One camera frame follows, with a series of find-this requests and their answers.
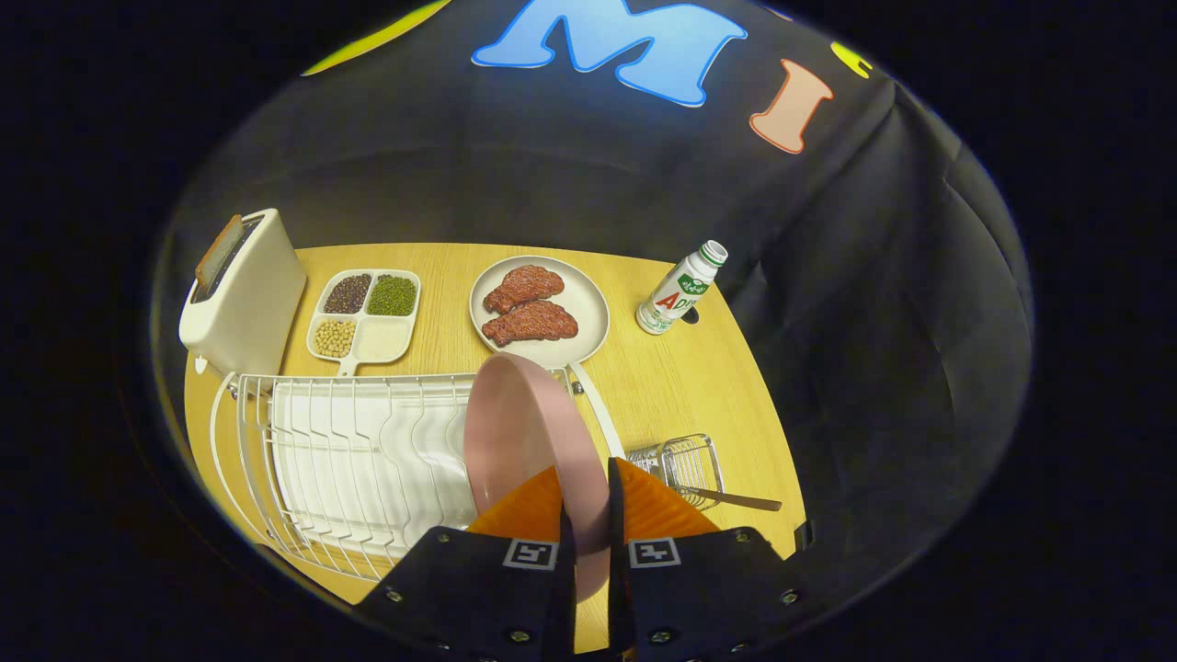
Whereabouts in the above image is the white divided tray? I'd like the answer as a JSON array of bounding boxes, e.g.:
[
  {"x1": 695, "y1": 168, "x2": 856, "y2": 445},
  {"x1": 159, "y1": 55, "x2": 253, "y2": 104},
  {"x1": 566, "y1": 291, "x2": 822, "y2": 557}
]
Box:
[{"x1": 306, "y1": 268, "x2": 422, "y2": 378}]

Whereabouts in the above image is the pile of yellow beans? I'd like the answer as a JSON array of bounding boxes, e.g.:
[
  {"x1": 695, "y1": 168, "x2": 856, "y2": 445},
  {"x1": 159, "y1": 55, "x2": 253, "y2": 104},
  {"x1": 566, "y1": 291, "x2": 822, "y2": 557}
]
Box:
[{"x1": 314, "y1": 318, "x2": 358, "y2": 359}]

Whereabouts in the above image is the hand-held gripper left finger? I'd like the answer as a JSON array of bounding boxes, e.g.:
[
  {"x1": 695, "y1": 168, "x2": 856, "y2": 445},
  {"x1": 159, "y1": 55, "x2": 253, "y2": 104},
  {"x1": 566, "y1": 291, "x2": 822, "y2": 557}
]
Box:
[{"x1": 354, "y1": 464, "x2": 578, "y2": 662}]

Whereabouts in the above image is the metal wire basket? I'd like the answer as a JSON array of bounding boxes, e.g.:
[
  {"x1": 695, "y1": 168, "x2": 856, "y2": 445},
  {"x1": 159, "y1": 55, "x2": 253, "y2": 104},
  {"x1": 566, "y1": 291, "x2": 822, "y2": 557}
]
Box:
[{"x1": 627, "y1": 433, "x2": 725, "y2": 512}]

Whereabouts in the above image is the pink plate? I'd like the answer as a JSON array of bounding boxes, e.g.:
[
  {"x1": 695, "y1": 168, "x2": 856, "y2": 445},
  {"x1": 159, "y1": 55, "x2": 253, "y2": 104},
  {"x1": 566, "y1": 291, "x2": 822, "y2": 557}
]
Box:
[{"x1": 463, "y1": 353, "x2": 612, "y2": 605}]

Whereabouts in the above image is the brown steak piece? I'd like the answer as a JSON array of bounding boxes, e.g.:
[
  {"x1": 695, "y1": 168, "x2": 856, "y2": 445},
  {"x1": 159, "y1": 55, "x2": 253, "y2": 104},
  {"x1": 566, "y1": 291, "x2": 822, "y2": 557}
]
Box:
[
  {"x1": 482, "y1": 300, "x2": 579, "y2": 348},
  {"x1": 484, "y1": 266, "x2": 566, "y2": 315}
]

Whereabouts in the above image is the white wire dish rack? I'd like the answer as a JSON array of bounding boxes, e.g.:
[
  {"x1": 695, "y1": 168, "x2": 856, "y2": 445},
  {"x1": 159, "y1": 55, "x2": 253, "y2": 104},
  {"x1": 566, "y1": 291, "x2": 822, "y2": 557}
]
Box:
[{"x1": 210, "y1": 366, "x2": 628, "y2": 582}]

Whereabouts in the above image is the pile of white rice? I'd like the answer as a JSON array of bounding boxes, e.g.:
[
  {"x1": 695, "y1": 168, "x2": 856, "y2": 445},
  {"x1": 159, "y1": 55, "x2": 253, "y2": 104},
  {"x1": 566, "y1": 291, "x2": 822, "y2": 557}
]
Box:
[{"x1": 355, "y1": 318, "x2": 411, "y2": 361}]

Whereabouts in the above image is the white round plate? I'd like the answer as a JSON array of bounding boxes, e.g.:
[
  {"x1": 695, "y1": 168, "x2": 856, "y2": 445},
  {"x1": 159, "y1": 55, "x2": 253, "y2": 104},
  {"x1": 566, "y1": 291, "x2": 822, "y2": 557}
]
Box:
[{"x1": 469, "y1": 255, "x2": 611, "y2": 369}]

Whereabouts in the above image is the white drink bottle green label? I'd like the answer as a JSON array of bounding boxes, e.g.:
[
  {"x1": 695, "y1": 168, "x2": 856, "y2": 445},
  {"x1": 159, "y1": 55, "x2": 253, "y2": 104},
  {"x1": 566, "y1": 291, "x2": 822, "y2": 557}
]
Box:
[{"x1": 635, "y1": 240, "x2": 729, "y2": 336}]

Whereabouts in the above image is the wooden-handled metal spoon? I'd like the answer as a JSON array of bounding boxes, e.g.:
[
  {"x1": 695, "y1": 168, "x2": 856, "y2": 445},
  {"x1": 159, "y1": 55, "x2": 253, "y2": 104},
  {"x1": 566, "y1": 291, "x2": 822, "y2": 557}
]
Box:
[{"x1": 676, "y1": 485, "x2": 783, "y2": 513}]

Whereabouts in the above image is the pile of green beans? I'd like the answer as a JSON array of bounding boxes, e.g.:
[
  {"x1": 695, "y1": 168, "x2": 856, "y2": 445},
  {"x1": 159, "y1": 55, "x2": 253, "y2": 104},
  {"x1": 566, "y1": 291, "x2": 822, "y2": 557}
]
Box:
[{"x1": 369, "y1": 274, "x2": 417, "y2": 317}]

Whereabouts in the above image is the pile of dark beans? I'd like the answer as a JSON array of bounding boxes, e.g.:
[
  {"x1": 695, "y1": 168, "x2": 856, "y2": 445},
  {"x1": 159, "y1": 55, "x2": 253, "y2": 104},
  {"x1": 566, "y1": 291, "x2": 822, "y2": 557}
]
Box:
[{"x1": 323, "y1": 273, "x2": 373, "y2": 315}]

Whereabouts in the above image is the black backdrop cloth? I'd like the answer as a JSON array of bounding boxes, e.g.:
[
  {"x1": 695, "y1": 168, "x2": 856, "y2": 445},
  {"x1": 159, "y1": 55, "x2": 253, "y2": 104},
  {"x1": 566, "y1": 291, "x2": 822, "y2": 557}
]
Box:
[{"x1": 152, "y1": 0, "x2": 1035, "y2": 599}]

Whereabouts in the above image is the brown toast slice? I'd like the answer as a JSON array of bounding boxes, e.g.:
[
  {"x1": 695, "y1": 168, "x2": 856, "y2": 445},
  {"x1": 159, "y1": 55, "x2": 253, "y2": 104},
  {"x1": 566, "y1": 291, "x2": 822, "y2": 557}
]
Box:
[{"x1": 194, "y1": 214, "x2": 246, "y2": 288}]

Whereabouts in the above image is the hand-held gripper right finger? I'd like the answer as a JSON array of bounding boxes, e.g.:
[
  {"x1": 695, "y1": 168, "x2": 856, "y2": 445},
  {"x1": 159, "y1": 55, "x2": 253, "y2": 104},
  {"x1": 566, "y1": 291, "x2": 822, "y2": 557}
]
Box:
[{"x1": 607, "y1": 457, "x2": 810, "y2": 662}]

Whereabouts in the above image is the white toaster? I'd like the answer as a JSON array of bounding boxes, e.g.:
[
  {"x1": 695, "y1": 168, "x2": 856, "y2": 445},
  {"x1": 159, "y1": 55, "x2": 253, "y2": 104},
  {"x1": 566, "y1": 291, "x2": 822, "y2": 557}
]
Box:
[{"x1": 178, "y1": 208, "x2": 308, "y2": 376}]

